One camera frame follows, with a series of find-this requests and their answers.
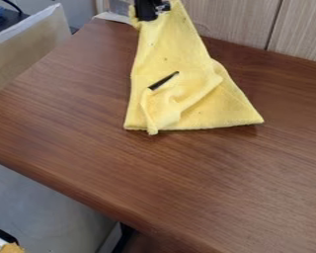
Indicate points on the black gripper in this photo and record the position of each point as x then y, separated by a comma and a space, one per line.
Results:
145, 9

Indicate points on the yellow cloth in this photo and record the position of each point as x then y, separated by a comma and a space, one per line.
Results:
178, 99

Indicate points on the cardboard box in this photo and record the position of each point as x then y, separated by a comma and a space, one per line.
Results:
24, 49

